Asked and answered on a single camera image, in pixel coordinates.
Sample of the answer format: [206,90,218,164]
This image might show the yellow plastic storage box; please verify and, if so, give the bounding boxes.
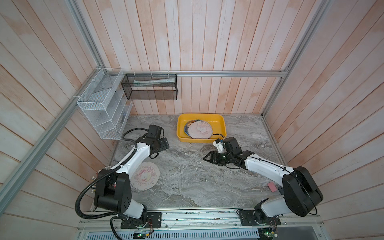
[177,114,227,144]

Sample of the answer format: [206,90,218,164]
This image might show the black wire mesh basket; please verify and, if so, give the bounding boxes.
[121,73,178,101]

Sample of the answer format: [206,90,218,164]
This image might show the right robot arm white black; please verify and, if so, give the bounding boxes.
[203,151,324,225]

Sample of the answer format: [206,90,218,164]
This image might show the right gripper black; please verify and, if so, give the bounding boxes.
[202,150,234,166]

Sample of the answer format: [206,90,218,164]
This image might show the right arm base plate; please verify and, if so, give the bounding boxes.
[236,209,281,227]

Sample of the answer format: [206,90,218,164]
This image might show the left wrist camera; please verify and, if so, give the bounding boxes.
[147,125,163,140]

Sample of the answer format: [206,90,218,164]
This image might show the white pink bow coaster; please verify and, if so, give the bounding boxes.
[131,162,160,191]

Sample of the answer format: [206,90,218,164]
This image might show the pink eraser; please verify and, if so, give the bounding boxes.
[267,182,278,193]

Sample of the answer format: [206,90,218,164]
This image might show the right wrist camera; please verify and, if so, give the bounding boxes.
[213,137,243,156]

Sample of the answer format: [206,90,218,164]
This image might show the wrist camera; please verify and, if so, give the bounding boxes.
[147,125,163,140]
[213,137,243,156]

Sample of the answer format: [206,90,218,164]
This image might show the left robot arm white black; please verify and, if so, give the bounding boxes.
[75,137,170,225]

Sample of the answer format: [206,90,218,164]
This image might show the blue bears cartoon coaster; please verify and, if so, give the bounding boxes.
[184,120,203,138]

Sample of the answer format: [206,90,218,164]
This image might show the pink kitty coaster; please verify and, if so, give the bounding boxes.
[188,121,213,139]

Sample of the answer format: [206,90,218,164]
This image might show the white wire mesh shelf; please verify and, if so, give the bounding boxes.
[77,68,132,140]

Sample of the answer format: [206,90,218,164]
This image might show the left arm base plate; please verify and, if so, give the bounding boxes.
[121,212,162,230]

